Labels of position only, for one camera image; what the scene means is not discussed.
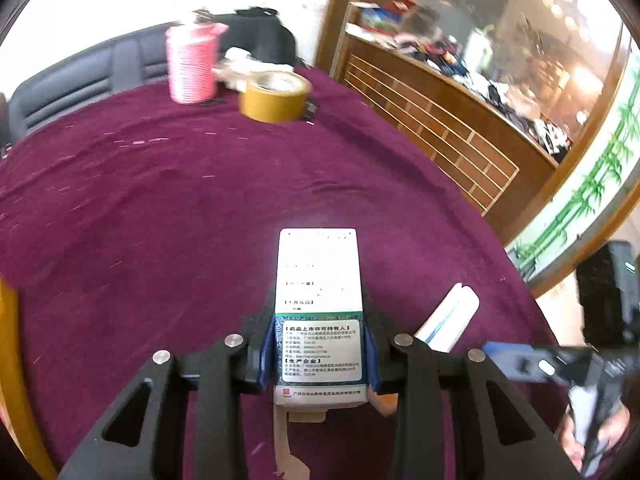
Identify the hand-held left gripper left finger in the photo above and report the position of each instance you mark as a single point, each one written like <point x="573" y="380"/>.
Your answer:
<point x="264" y="360"/>

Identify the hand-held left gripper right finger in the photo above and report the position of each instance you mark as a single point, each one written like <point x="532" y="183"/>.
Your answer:
<point x="372" y="365"/>

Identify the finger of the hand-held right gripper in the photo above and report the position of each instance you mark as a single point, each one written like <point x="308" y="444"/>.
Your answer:
<point x="505" y="355"/>

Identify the white green-edged medicine box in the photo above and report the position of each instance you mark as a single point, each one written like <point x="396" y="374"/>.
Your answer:
<point x="320" y="280"/>

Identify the person's right hand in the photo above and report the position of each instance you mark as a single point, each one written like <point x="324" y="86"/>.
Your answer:
<point x="617" y="417"/>

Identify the maroon tablecloth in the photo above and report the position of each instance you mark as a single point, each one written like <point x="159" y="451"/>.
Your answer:
<point x="175" y="210"/>

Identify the wooden brick-pattern counter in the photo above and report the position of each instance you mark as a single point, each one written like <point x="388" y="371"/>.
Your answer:
<point x="450" y="125"/>

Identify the clutter pile on counter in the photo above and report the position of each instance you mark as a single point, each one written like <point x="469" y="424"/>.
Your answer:
<point x="500" y="85"/>

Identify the yellow-brown packing tape roll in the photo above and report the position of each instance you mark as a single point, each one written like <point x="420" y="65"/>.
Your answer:
<point x="275" y="97"/>

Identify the white green-lidded cup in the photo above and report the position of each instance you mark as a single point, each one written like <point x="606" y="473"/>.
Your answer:
<point x="479" y="47"/>

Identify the pink knit-covered bottle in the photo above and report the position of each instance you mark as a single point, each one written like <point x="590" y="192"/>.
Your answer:
<point x="192" y="65"/>

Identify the black garment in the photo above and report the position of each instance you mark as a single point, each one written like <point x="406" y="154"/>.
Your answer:
<point x="265" y="35"/>

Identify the black leather sofa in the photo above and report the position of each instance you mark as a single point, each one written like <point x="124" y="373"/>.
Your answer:
<point x="75" y="90"/>

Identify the colourful open carton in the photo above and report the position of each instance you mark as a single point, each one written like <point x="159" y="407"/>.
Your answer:
<point x="385" y="12"/>

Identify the bamboo-print wall panel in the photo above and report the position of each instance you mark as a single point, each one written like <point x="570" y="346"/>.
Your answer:
<point x="585" y="200"/>

